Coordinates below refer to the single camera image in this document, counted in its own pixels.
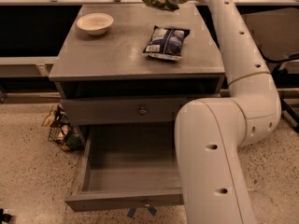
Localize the open grey bottom drawer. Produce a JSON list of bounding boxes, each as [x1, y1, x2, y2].
[[65, 122, 183, 212]]

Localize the wire basket with snacks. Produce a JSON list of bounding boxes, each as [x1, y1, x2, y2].
[[42, 104, 84, 152]]

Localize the blue chip bag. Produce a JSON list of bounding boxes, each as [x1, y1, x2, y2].
[[143, 26, 190, 61]]

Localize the closed grey upper drawer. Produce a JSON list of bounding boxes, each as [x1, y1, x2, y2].
[[62, 97, 188, 125]]

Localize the black stand with tray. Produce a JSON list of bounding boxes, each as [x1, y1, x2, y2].
[[259, 49, 299, 133]]

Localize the white ceramic bowl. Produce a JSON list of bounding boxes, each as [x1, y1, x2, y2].
[[77, 13, 114, 35]]

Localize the grey wooden drawer cabinet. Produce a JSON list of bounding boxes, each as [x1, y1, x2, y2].
[[50, 3, 224, 139]]

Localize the black object floor corner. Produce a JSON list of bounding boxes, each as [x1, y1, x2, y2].
[[0, 209, 12, 224]]

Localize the blue tape strips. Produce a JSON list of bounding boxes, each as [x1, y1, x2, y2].
[[127, 206, 157, 218]]

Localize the green jalapeno chip bag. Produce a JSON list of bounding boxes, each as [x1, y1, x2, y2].
[[142, 0, 178, 11]]

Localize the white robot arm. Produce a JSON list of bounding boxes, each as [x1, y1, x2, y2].
[[167, 0, 281, 224]]

